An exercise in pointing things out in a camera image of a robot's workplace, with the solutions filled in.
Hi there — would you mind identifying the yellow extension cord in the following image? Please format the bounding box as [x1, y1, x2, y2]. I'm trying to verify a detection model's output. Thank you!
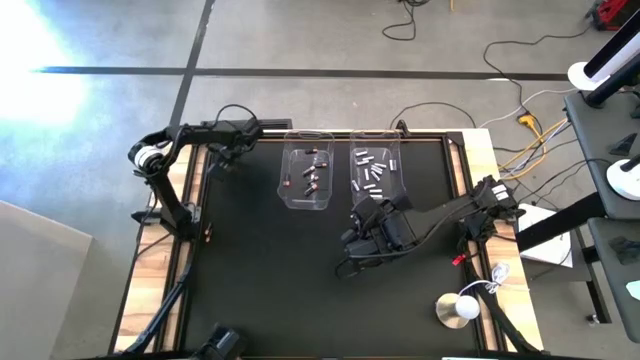
[499, 113, 569, 181]

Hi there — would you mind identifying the white ball on metal disc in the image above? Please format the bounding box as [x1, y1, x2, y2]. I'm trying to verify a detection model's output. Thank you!
[434, 292, 481, 330]

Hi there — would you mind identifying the grey flat panel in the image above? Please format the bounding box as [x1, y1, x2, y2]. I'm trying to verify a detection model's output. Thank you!
[0, 199, 94, 360]

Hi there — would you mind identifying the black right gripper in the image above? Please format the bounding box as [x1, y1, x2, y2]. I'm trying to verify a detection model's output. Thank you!
[341, 209, 419, 265]

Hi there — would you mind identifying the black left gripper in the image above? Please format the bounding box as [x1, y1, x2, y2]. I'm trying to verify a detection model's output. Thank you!
[207, 139, 249, 182]

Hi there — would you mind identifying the light bar on white base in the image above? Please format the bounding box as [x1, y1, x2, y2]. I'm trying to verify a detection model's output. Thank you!
[567, 19, 640, 94]

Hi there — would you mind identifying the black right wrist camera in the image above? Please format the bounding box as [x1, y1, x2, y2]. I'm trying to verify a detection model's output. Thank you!
[352, 195, 384, 221]

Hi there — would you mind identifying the dark grey side table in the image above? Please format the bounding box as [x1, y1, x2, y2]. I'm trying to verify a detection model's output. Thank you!
[563, 89, 640, 221]
[587, 217, 640, 346]

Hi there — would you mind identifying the white flat board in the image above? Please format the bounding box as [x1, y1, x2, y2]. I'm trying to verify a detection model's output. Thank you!
[517, 202, 574, 269]

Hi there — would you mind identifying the white coiled cable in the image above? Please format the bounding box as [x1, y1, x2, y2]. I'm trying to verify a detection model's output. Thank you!
[459, 262, 511, 301]

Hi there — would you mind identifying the clear plastic bin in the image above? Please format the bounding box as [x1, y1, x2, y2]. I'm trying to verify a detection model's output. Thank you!
[348, 128, 408, 208]
[276, 129, 335, 212]

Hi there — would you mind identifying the black diagonal beam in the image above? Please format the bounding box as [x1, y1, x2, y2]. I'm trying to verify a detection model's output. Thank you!
[514, 192, 609, 254]

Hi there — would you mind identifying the lamp with white round base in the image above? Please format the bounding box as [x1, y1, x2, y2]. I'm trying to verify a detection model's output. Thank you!
[606, 152, 640, 201]

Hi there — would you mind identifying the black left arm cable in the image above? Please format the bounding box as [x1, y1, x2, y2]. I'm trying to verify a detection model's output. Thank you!
[214, 103, 261, 132]

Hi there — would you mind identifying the black boxy device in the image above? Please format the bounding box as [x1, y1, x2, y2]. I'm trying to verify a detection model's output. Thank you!
[197, 323, 247, 360]

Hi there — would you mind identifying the red toolbox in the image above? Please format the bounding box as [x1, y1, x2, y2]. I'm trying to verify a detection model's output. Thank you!
[585, 0, 632, 32]

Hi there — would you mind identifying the black floor cable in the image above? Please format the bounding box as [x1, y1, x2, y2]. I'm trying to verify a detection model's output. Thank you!
[482, 24, 594, 109]
[389, 101, 477, 129]
[382, 0, 431, 42]

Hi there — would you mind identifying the black metal rig frame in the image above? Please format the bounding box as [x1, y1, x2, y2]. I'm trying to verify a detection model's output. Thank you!
[109, 127, 546, 360]

